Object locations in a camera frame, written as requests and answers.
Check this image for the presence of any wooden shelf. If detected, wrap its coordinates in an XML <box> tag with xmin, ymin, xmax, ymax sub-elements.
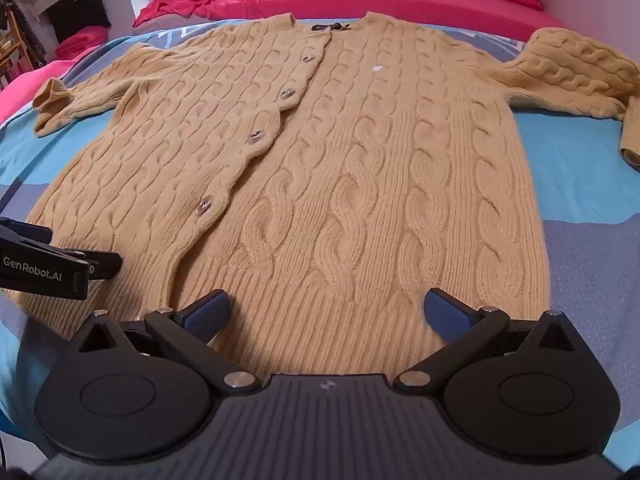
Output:
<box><xmin>0</xmin><ymin>6</ymin><xmax>27</xmax><ymax>90</ymax></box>

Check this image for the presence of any red folded cloth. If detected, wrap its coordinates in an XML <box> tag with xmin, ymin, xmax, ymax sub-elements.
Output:
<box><xmin>54</xmin><ymin>26</ymin><xmax>109</xmax><ymax>59</ymax></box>

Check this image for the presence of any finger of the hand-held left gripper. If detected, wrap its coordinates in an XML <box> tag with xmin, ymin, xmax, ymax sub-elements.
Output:
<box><xmin>82</xmin><ymin>251</ymin><xmax>124</xmax><ymax>282</ymax></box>

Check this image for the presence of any red crumpled cloth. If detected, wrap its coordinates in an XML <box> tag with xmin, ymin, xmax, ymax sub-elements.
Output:
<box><xmin>132</xmin><ymin>0</ymin><xmax>241</xmax><ymax>29</ymax></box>

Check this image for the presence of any tan cable-knit cardigan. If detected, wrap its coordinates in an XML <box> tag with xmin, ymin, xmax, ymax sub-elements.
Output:
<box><xmin>19</xmin><ymin>11</ymin><xmax>640</xmax><ymax>378</ymax></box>

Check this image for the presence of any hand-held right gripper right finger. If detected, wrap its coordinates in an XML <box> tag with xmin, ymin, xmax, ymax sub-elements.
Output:
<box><xmin>393</xmin><ymin>287</ymin><xmax>592</xmax><ymax>396</ymax></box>

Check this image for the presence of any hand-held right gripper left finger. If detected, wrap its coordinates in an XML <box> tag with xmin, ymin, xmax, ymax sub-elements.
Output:
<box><xmin>65</xmin><ymin>289</ymin><xmax>263</xmax><ymax>396</ymax></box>

